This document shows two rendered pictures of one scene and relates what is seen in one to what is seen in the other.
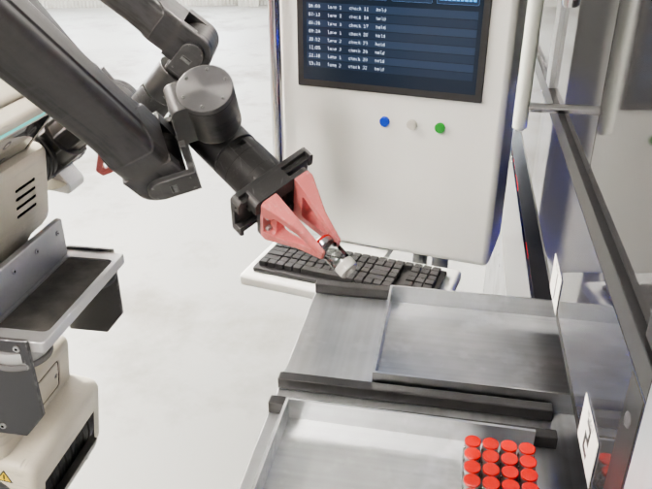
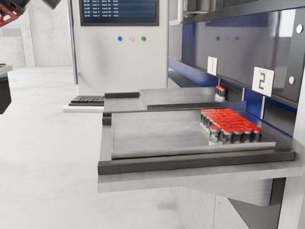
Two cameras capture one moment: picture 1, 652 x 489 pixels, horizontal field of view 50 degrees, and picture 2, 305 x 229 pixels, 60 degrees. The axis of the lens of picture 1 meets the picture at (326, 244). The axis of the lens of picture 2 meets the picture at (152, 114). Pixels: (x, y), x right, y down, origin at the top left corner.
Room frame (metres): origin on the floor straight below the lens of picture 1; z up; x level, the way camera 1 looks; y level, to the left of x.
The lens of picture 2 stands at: (0.06, 0.19, 1.13)
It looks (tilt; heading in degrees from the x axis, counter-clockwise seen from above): 17 degrees down; 341
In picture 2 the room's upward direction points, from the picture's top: straight up
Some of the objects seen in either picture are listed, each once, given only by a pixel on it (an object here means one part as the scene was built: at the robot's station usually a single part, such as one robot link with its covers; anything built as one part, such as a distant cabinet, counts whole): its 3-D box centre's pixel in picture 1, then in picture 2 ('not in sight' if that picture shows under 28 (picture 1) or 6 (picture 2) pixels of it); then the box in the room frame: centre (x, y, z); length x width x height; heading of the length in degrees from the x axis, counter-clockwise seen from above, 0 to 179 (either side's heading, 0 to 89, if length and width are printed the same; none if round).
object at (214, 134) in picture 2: not in sight; (214, 136); (0.55, -0.14, 0.90); 0.02 x 0.02 x 0.05
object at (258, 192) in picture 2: not in sight; (201, 184); (0.53, -0.10, 0.80); 0.34 x 0.03 x 0.13; 79
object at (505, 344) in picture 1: (486, 343); (187, 98); (0.93, -0.26, 0.90); 0.34 x 0.26 x 0.04; 79
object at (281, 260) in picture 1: (349, 268); (112, 100); (1.32, -0.05, 0.82); 0.40 x 0.14 x 0.02; 68
